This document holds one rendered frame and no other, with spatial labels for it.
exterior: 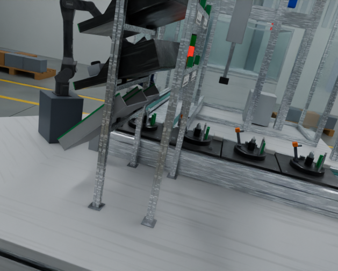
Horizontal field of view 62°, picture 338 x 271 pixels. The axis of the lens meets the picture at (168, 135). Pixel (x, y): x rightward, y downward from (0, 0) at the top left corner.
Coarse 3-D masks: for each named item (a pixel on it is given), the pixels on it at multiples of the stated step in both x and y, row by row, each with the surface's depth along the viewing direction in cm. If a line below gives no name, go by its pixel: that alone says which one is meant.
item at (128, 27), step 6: (198, 6) 68; (204, 12) 81; (126, 24) 72; (132, 30) 77; (138, 30) 81; (144, 30) 86; (150, 30) 92; (192, 66) 87; (186, 72) 77; (138, 78) 95; (144, 78) 99; (120, 84) 79; (126, 84) 83; (132, 84) 88
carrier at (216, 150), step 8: (176, 128) 139; (208, 128) 126; (176, 136) 128; (184, 136) 124; (192, 136) 126; (200, 136) 128; (208, 136) 130; (216, 136) 133; (184, 144) 120; (192, 144) 122; (200, 144) 122; (208, 144) 124; (216, 144) 128; (200, 152) 117; (208, 152) 116; (216, 152) 118
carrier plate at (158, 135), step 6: (126, 126) 127; (162, 126) 137; (126, 132) 122; (132, 132) 121; (144, 132) 124; (150, 132) 126; (156, 132) 127; (162, 132) 129; (150, 138) 120; (156, 138) 120
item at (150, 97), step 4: (152, 84) 101; (136, 88) 90; (148, 88) 102; (152, 88) 102; (156, 88) 101; (128, 92) 91; (132, 92) 91; (144, 92) 103; (148, 92) 103; (152, 92) 102; (156, 92) 102; (124, 96) 92; (128, 96) 92; (148, 96) 93; (152, 96) 96; (156, 96) 102; (124, 100) 93; (148, 100) 100; (144, 104) 104
